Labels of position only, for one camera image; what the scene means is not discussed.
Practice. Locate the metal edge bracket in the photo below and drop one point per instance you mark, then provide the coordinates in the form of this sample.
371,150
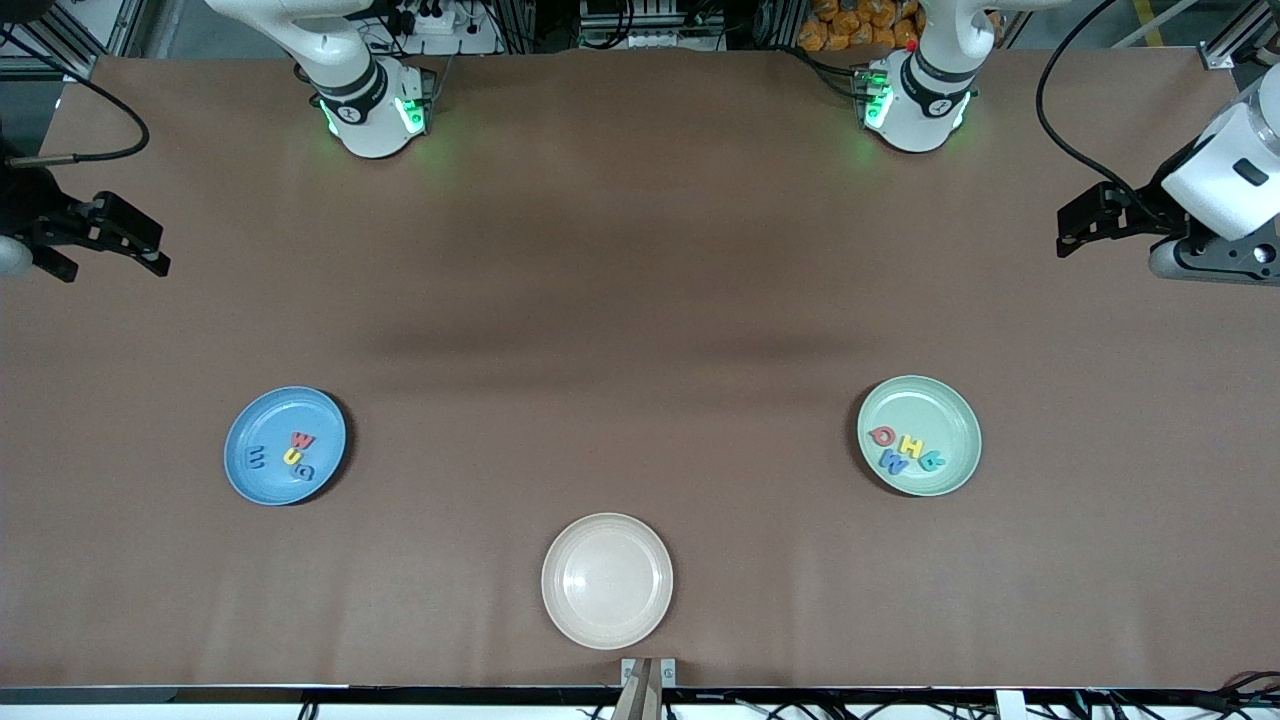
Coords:
629,668

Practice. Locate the orange objects pile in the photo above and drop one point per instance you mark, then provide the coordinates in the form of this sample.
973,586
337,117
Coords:
830,30

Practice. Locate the red foam letter Q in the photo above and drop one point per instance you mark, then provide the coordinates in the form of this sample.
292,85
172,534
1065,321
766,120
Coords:
874,436

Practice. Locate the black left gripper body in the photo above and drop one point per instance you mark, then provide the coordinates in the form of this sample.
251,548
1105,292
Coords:
1146,209

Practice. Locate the blue foam letter g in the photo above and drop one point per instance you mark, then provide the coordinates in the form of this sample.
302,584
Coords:
301,472

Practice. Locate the beige plastic plate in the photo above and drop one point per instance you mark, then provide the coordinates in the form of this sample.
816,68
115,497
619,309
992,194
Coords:
607,580

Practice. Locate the yellow foam letter H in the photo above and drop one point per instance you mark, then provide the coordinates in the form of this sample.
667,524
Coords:
910,446

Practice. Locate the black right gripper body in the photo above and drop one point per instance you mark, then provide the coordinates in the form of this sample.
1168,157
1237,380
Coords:
28,203

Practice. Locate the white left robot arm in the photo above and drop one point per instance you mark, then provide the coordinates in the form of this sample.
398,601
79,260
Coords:
925,100

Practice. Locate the blue foam letter m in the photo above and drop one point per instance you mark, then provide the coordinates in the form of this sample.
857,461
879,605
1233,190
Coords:
255,459

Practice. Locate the brown table mat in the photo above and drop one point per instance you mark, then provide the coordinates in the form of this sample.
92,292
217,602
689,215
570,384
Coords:
700,200

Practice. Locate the green plastic plate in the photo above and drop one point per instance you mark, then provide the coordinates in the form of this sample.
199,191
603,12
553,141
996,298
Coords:
920,400

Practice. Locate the white power strip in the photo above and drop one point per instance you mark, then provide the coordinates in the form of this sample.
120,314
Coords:
445,22
650,38

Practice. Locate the teal foam letter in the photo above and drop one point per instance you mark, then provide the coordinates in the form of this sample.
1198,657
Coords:
932,461

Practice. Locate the blue plastic plate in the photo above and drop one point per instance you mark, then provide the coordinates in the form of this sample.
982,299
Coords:
270,410

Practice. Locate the blue foam capital W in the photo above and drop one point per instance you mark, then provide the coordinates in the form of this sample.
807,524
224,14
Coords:
893,461

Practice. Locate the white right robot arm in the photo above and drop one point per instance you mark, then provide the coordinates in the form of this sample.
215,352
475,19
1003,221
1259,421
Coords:
340,60

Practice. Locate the aluminium frame profile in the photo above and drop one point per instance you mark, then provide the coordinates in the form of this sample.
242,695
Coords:
1225,50
40,40

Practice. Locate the red foam small w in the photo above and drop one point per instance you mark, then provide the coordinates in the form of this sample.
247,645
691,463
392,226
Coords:
302,440

